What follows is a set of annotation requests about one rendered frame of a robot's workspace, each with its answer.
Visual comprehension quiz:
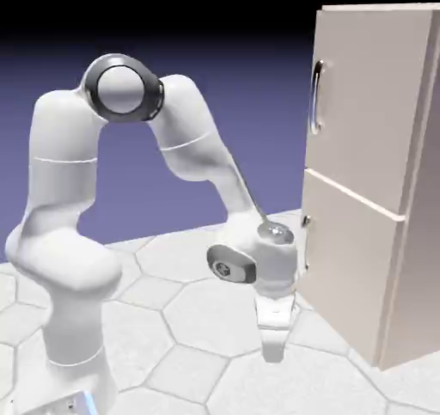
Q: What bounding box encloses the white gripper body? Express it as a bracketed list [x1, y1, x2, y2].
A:
[253, 290, 297, 364]

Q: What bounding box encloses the short beige cabinet door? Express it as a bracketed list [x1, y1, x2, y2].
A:
[296, 168, 406, 368]

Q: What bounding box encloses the beige cabinet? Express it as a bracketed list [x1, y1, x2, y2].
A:
[296, 2, 440, 372]

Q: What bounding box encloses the tall beige cabinet door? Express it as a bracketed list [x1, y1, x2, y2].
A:
[303, 9, 434, 217]

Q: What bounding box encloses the small silver door handle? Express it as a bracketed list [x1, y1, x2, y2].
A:
[301, 214, 312, 272]

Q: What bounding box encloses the curved silver door handle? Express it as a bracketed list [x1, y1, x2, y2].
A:
[308, 59, 326, 136]

